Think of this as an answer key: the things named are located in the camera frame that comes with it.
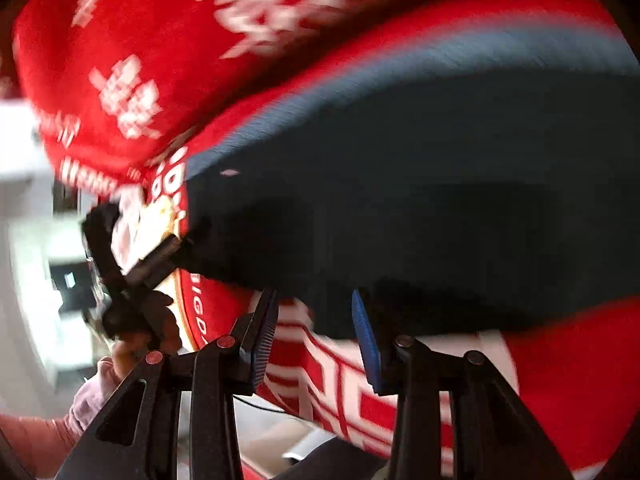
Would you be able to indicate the red printed blanket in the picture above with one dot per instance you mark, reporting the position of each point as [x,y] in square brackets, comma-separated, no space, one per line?
[150,25]

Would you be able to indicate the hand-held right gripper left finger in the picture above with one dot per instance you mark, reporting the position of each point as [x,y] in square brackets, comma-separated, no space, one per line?
[264,345]

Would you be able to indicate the person's left hand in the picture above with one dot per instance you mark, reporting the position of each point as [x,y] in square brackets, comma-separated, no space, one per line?
[167,337]

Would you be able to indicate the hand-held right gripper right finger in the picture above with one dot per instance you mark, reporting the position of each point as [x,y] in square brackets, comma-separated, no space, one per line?
[367,345]

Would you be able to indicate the black pants blue waistband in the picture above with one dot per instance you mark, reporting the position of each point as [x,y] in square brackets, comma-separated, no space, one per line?
[400,210]

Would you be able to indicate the person's left forearm pink sleeve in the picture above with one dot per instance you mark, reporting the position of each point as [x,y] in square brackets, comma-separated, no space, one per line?
[45,440]

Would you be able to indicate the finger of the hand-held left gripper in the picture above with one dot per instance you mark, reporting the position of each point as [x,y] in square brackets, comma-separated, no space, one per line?
[160,256]

